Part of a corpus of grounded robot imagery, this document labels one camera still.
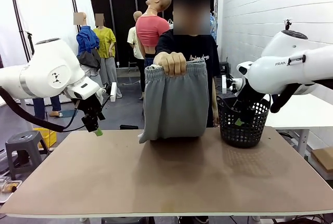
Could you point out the person's right hand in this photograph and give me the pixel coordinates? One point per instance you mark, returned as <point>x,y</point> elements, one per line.
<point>173,63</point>

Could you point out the blue patterned shirt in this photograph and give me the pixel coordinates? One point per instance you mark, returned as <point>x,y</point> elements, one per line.
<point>213,27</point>

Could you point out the narrow white backdrop panel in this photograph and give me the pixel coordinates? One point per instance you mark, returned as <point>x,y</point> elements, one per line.
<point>82,0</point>

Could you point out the yellow plastic crate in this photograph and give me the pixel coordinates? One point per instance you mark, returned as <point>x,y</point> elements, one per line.
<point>49,137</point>

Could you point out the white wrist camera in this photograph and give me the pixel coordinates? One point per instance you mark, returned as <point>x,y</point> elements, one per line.
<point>224,85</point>
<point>113,91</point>

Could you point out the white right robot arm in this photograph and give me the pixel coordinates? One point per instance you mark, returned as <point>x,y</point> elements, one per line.
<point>286,73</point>

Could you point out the person in black t-shirt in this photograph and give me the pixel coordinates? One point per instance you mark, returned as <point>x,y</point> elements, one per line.
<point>197,50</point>

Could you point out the mannequin in blue shirt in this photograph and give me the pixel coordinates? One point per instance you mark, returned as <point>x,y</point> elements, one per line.
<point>87,39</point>

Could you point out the mannequin in cream shirt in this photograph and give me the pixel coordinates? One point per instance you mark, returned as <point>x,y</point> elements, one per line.
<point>134,42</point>

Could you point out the dark grey bag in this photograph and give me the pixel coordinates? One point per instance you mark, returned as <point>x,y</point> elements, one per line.
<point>125,221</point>

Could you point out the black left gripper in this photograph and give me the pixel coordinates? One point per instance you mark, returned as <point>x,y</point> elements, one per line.
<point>89,109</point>

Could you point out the person's left hand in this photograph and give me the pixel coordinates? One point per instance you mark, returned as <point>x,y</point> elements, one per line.
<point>216,120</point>

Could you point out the brown cardboard box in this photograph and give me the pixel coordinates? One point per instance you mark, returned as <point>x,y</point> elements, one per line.
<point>323,159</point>

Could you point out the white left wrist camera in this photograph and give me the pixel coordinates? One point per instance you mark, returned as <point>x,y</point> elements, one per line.
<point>113,91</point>

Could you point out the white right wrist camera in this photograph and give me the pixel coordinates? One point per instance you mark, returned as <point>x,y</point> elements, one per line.
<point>224,85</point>

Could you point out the mannequin legs in jeans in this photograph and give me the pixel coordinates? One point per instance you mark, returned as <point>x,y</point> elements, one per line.
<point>39,107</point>

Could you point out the black box device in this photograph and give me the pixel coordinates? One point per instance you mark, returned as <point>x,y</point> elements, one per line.
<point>224,68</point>

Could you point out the person's left forearm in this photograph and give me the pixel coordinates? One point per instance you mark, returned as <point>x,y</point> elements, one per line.
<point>215,96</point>

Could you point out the white tray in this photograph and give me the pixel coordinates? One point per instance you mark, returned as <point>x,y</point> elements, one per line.
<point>7,195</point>

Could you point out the black light stand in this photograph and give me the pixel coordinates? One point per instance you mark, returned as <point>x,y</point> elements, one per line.
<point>30,43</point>

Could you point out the black plastic laundry basket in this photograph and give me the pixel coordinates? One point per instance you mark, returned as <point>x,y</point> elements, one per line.
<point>242,135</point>

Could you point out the white table leg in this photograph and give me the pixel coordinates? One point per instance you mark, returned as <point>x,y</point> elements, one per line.
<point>84,221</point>
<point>255,218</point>

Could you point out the grey training pants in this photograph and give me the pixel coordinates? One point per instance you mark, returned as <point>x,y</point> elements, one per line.
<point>177,104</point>

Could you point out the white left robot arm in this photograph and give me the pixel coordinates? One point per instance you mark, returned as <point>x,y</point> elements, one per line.
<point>46,68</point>

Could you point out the grey plastic stool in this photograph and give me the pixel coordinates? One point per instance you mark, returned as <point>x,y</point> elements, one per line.
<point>24,138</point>

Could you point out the wide white backdrop panel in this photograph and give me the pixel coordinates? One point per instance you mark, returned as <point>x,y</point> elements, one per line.
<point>44,13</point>

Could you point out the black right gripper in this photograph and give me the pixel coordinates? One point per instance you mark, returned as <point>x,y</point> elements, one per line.
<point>247,96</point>

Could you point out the white side table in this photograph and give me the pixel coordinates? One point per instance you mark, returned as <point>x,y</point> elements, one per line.
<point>299,115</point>

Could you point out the black sneaker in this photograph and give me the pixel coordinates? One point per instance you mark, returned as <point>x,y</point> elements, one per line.
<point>185,220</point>
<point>201,219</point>

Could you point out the mannequin in pink crop top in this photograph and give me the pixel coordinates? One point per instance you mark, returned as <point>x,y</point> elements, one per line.
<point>149,31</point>

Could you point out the small black tripod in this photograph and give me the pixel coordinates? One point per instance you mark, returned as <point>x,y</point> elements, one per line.
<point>287,24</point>

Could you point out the mannequin in yellow shirt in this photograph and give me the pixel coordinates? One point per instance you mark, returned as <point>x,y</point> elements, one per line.
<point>104,39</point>

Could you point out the blue triangular sheet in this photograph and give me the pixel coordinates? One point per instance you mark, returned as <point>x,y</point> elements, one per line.
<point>69,114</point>

